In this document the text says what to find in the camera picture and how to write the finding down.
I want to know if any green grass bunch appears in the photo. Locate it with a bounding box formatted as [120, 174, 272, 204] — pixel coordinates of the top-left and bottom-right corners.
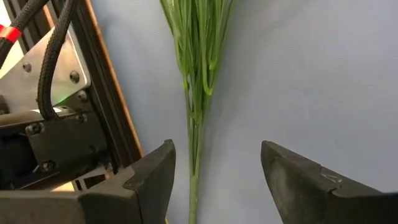
[160, 0, 234, 224]

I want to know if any blue table mat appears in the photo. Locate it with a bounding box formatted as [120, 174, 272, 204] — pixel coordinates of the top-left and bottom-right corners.
[90, 0, 398, 224]

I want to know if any silver mounting bracket plate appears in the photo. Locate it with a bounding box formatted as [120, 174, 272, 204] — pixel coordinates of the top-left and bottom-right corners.
[0, 26, 91, 118]

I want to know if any black braided cable red tape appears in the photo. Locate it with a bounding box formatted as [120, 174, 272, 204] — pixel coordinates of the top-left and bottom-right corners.
[0, 0, 50, 69]

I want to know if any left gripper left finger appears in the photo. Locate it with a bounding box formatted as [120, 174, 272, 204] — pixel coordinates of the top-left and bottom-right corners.
[0, 139, 177, 224]

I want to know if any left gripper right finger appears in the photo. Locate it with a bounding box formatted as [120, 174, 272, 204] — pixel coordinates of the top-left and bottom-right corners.
[261, 140, 398, 224]

